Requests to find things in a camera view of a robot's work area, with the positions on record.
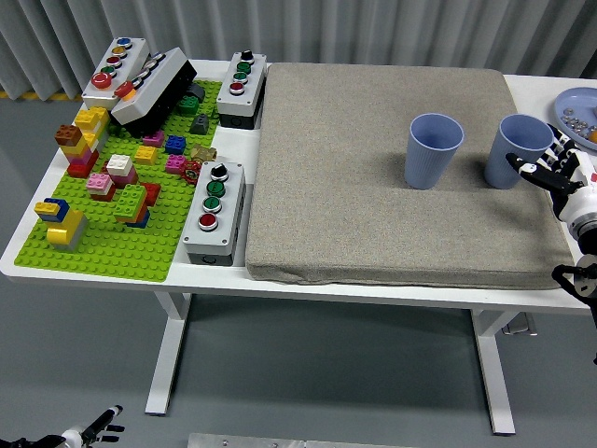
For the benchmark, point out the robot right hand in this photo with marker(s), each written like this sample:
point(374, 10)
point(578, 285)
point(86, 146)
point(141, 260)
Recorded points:
point(578, 200)

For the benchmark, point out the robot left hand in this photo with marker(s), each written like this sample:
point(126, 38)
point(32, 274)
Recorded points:
point(72, 436)

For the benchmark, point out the blue ribbed cup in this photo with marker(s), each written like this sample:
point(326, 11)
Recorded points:
point(426, 163)
point(501, 158)

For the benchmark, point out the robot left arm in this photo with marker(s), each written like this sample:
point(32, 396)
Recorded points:
point(32, 442)

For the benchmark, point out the blue plate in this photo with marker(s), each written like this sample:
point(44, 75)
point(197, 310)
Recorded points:
point(573, 100)

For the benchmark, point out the white table leg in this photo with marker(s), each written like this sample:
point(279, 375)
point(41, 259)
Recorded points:
point(168, 354)
point(496, 373)

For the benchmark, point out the green studded baseplate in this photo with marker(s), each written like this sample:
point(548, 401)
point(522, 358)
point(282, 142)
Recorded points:
point(107, 252)

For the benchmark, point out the yellow blue grey brick stack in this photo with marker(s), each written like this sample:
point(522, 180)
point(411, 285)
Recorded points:
point(65, 231)

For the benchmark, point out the silver metal plate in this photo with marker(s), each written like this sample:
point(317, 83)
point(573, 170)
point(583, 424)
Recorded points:
point(280, 442)

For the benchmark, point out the grey-brown padded mat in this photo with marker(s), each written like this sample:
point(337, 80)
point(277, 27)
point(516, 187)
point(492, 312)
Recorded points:
point(350, 186)

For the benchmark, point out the green orange blue brick stack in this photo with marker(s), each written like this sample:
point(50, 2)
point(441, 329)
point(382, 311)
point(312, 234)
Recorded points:
point(130, 203)

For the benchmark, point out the pink white red brick stack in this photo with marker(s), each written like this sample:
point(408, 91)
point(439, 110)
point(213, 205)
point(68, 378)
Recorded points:
point(100, 186)

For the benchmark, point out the large grey four-button box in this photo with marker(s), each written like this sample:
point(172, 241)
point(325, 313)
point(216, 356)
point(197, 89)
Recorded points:
point(231, 210)

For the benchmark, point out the brown yellow red brick tower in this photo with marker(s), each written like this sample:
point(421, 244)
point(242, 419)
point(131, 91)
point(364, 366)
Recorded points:
point(77, 149)

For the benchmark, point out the grey curtain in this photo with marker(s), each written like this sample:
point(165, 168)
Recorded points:
point(326, 28)

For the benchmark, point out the magenta brick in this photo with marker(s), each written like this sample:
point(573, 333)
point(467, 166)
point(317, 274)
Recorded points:
point(154, 139)

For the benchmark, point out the brass valve red handwheel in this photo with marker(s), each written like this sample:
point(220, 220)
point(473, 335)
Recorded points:
point(203, 153)

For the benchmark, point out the yellow white brick stack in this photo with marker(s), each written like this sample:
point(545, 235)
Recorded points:
point(91, 119)

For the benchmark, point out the grey sloped brick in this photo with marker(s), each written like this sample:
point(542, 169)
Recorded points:
point(199, 125)

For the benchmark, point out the small grey four-button box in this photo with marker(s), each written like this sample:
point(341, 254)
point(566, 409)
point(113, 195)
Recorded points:
point(254, 91)

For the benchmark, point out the yellow black floor tape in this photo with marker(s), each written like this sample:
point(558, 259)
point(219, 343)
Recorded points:
point(28, 95)

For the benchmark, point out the white control box black base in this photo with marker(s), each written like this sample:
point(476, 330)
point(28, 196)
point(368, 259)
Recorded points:
point(154, 88)

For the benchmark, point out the dark grey brick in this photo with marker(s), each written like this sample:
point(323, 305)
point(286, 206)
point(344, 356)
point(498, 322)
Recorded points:
point(198, 91)

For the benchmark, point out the white five-button control box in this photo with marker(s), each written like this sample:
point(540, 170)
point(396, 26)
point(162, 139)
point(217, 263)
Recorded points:
point(133, 58)

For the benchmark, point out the grey bracket under table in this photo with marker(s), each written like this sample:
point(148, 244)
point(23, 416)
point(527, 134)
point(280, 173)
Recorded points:
point(520, 326)

